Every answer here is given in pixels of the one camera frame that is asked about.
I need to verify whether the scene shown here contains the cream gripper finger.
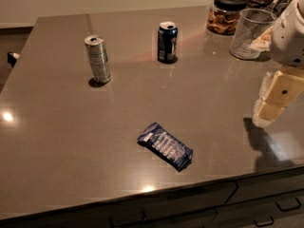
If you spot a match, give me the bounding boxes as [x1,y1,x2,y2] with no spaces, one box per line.
[253,99,284,128]
[265,67,304,107]

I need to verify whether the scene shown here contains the blue rxbar blueberry wrapper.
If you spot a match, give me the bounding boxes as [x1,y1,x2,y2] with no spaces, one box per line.
[138,123,193,172]

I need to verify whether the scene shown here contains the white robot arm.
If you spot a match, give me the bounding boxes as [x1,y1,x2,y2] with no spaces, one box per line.
[250,0,304,128]

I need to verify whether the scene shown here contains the blue pepsi can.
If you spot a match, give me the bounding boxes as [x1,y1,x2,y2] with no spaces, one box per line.
[158,21,178,64]

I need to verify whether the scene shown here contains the tall silver can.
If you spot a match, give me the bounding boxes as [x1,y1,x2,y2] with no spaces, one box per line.
[85,35,111,84]

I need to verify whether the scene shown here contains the clear plastic cup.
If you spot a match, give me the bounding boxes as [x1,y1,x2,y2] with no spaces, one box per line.
[230,9,276,60]

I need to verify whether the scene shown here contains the dark cabinet drawers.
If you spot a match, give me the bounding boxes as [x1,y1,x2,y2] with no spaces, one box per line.
[0,166,304,228]

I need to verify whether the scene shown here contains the glass jar with black lid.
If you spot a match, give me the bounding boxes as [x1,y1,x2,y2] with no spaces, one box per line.
[206,0,249,35]

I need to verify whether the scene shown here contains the dark object at left edge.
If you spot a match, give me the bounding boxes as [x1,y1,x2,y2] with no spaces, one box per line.
[7,52,20,67]

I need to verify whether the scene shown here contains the black drawer handle right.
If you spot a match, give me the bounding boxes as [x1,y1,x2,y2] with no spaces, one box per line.
[275,198,303,212]

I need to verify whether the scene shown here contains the black drawer handle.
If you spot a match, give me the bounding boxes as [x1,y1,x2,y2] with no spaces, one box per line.
[109,208,146,228]
[254,216,275,228]
[275,198,303,212]

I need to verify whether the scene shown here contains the black drawer handle lower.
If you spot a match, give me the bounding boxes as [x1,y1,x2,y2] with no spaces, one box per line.
[254,216,275,228]

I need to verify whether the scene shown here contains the black drawer handle left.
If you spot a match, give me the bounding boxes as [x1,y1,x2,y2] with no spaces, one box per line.
[109,208,146,228]

